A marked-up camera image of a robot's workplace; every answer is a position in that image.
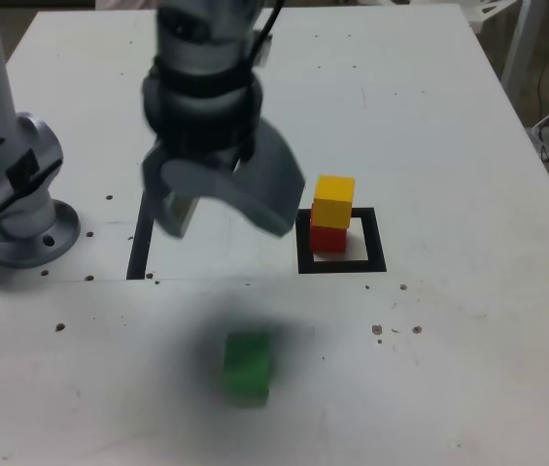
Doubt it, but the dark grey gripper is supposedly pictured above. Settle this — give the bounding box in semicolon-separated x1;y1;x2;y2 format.
141;119;307;240

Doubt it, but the yellow cube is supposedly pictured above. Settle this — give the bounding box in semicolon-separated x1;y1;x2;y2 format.
311;174;357;230

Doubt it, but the red cube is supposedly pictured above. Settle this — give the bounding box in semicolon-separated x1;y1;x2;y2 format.
309;203;349;254

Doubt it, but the green cube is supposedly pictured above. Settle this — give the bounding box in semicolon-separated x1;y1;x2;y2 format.
223;331;274;407

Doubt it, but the black tape square outline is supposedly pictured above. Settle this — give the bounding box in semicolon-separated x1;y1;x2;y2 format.
296;207;388;275

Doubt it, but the black tape strip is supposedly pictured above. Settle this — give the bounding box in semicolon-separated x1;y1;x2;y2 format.
126;192;156;282

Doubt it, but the white metal frame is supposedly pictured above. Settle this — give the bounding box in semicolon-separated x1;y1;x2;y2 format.
467;0;545;86

